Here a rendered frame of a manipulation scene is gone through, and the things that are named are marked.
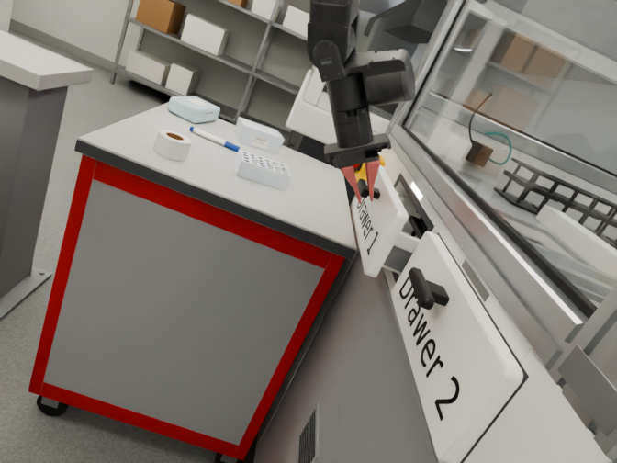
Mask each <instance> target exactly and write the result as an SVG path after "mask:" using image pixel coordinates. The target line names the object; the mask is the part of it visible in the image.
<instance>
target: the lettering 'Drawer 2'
mask: <svg viewBox="0 0 617 463"><path fill-rule="evenodd" d="M408 280H409V277H407V279H406V281H405V283H404V284H403V286H402V288H401V290H400V291H399V294H400V296H401V297H402V298H403V299H405V298H406V297H407V296H408V295H409V293H410V292H411V290H412V285H411V287H410V289H409V291H408V293H407V294H406V295H405V296H403V294H402V289H403V288H404V287H405V285H406V283H407V282H408ZM413 297H415V299H416V298H417V297H416V294H415V292H414V291H413V293H412V294H411V296H410V298H409V300H408V302H407V304H406V305H405V307H404V308H405V309H406V308H407V306H408V304H409V302H410V300H411V299H412V298H413ZM416 303H417V304H418V306H419V309H418V312H416V310H415V309H414V308H412V309H411V310H410V312H409V316H408V321H409V322H410V327H411V325H412V324H413V323H414V321H415V320H416V318H417V316H418V315H419V312H420V310H421V306H420V304H419V302H418V301H417V302H416ZM412 312H414V314H415V317H414V318H413V319H412V320H411V319H410V315H411V313H412ZM423 316H424V314H423V313H422V315H421V318H420V320H419V322H418V324H417V327H416V329H415V331H414V333H413V337H415V335H416V334H417V333H418V332H419V331H420V330H421V328H422V327H423V328H422V330H421V333H420V335H419V338H418V340H417V342H416V346H418V345H419V343H420V342H421V341H422V340H423V339H424V338H425V336H426V335H427V334H428V333H429V332H430V329H429V330H428V331H427V332H426V333H425V334H424V335H423V336H422V338H421V335H422V333H423V331H424V329H425V327H426V324H427V322H426V321H425V322H424V323H423V324H422V325H421V327H420V328H419V326H420V323H421V320H422V318H423ZM418 328H419V329H418ZM429 343H432V345H433V349H432V353H430V350H429V347H428V344H429ZM425 349H426V351H427V353H428V356H429V358H430V360H431V359H432V356H433V354H434V351H435V342H434V340H433V339H430V340H428V341H427V343H426V344H425V346H424V347H423V348H422V351H421V363H422V365H423V366H424V367H426V364H425V362H424V360H423V353H424V351H425ZM439 359H440V355H438V356H437V358H436V359H435V361H434V363H433V364H432V366H431V368H430V369H429V371H428V372H427V374H426V377H429V375H430V374H431V372H432V370H433V368H434V367H435V366H436V365H437V364H440V366H441V368H442V367H443V361H441V360H439ZM451 380H452V381H453V382H454V384H455V387H456V390H455V395H454V396H453V398H451V399H437V400H436V401H435V405H436V409H437V412H438V414H439V417H440V420H442V419H443V414H442V411H441V408H440V405H439V404H451V403H453V402H455V401H456V399H457V397H458V395H459V383H458V380H457V379H456V377H454V376H452V378H451Z"/></svg>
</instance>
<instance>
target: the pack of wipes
mask: <svg viewBox="0 0 617 463"><path fill-rule="evenodd" d="M167 109H168V111H170V112H172V113H174V114H175V115H177V116H179V117H181V118H183V119H186V120H188V121H190V122H192V123H200V122H208V121H214V120H217V119H218V116H219V112H220V108H219V107H217V106H215V105H212V104H210V103H208V102H207V101H205V100H203V99H201V98H199V97H197V96H172V97H171V98H170V101H169V104H168V108H167Z"/></svg>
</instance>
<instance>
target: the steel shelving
mask: <svg viewBox="0 0 617 463"><path fill-rule="evenodd" d="M218 1H220V2H222V3H224V4H226V5H228V6H231V7H234V8H236V9H238V10H240V11H241V12H244V13H246V14H248V15H250V16H252V17H256V18H258V19H260V20H262V21H264V22H266V23H268V25H267V28H266V31H265V33H264V37H263V40H262V43H261V46H260V49H259V51H258V53H257V56H256V59H255V62H254V65H253V67H252V66H251V65H249V64H246V63H244V62H241V61H238V60H236V59H234V58H232V57H230V56H228V55H226V54H223V55H218V56H217V55H214V54H212V53H210V52H207V51H204V50H202V49H199V48H198V47H196V46H193V45H191V44H189V43H187V42H184V41H182V40H181V37H182V35H180V34H171V33H164V32H162V31H160V30H159V29H156V28H153V27H151V26H148V25H146V24H144V23H142V22H139V21H138V20H136V18H135V17H130V13H131V9H132V6H133V2H134V0H129V4H128V8H127V12H126V15H125V19H124V24H123V28H122V31H121V35H120V39H119V44H118V50H117V54H116V58H115V62H114V66H113V70H112V74H111V77H110V82H109V83H110V84H112V85H113V84H114V81H115V77H116V73H119V74H122V75H124V76H126V77H128V78H129V80H130V81H132V80H135V81H137V82H140V83H142V84H144V85H147V86H149V87H152V88H154V89H157V90H159V91H161V92H164V93H165V94H167V95H170V96H183V95H181V94H179V93H176V92H175V91H172V90H170V89H168V88H165V86H166V84H163V85H159V84H157V83H154V82H153V81H151V80H148V79H146V78H144V77H142V76H139V75H137V74H135V73H132V72H130V71H128V70H126V66H123V67H118V63H119V59H120V54H121V51H122V47H123V43H124V39H125V36H126V32H127V27H128V23H129V22H131V23H133V24H135V25H138V26H140V27H141V30H140V36H139V40H138V44H137V48H136V51H139V50H140V46H141V43H142V39H143V35H144V31H145V29H147V30H149V31H152V32H154V33H156V34H158V35H161V36H163V37H165V38H167V39H169V40H172V41H175V42H177V43H179V44H182V45H184V46H186V47H187V48H190V49H192V50H194V51H198V52H200V53H202V54H205V55H207V56H208V57H210V58H213V59H215V60H217V61H220V62H223V63H225V64H227V65H229V66H231V67H234V68H236V69H238V70H240V71H243V72H245V73H248V74H249V75H250V77H249V80H248V83H247V85H246V87H245V90H244V93H243V96H242V99H241V103H240V105H239V108H238V110H237V109H235V108H232V107H229V106H226V105H224V104H222V103H220V102H218V101H216V100H213V99H211V98H209V97H206V96H203V95H200V94H199V93H197V92H195V93H192V94H190V95H188V96H197V97H199V98H201V99H203V100H205V101H207V102H208V103H210V104H212V105H215V106H217V107H219V108H220V112H219V116H220V117H223V118H225V119H228V120H230V121H233V125H235V126H236V124H237V120H238V117H240V118H243V119H248V120H250V121H253V122H256V123H259V124H261V125H264V126H266V127H269V128H272V129H275V130H278V131H279V133H280V134H281V135H282V136H283V138H284V139H285V140H284V142H283V143H284V144H287V143H288V140H289V138H290V135H291V134H290V132H288V131H286V130H282V129H280V128H278V127H276V126H274V125H272V124H269V123H267V122H265V121H262V120H260V119H257V118H255V117H253V116H250V115H248V114H246V113H245V112H246V109H247V107H248V104H249V102H250V99H251V96H252V91H253V89H254V87H255V84H256V81H257V78H259V79H261V80H264V81H266V82H267V83H269V84H272V85H275V86H277V87H280V88H282V89H284V90H286V91H288V92H290V93H292V94H295V95H298V93H299V90H300V87H298V86H296V85H292V84H290V83H289V82H286V81H284V80H282V79H280V78H277V77H275V76H273V75H271V74H269V73H266V72H264V71H261V68H262V65H263V63H264V58H265V55H266V53H267V51H268V48H269V45H270V42H271V40H272V37H273V35H274V32H275V28H280V29H282V30H283V31H286V32H288V33H290V34H292V35H294V36H297V37H299V38H301V39H303V40H306V41H308V38H307V37H305V36H303V35H301V34H298V33H296V32H295V31H293V30H291V29H288V28H285V27H283V26H281V25H279V24H277V22H278V19H279V17H280V15H281V12H282V9H283V6H284V4H285V1H286V0H282V2H281V8H280V11H279V14H278V17H277V19H276V22H273V20H274V18H275V13H276V10H277V8H278V5H279V3H280V0H276V2H275V6H274V9H273V12H272V15H271V17H270V19H266V18H264V17H261V16H259V15H257V14H254V13H253V12H251V11H249V10H247V9H244V8H242V7H240V6H237V5H234V4H233V3H231V2H229V1H227V0H218ZM271 26H273V27H272V30H271V33H270V35H269V38H268V41H267V43H266V46H265V48H264V44H265V42H266V39H267V36H268V34H269V31H270V28H271ZM263 48H264V53H263V56H262V59H261V61H260V63H259V66H258V69H257V68H256V67H257V64H258V62H259V60H260V57H261V54H262V51H263ZM253 77H254V79H253V82H252V78H253ZM251 82H252V87H251V89H250V92H249V95H248V97H247V100H246V103H245V105H244V108H243V111H242V112H241V109H242V106H243V104H244V101H245V98H246V96H247V93H248V91H249V88H250V85H251Z"/></svg>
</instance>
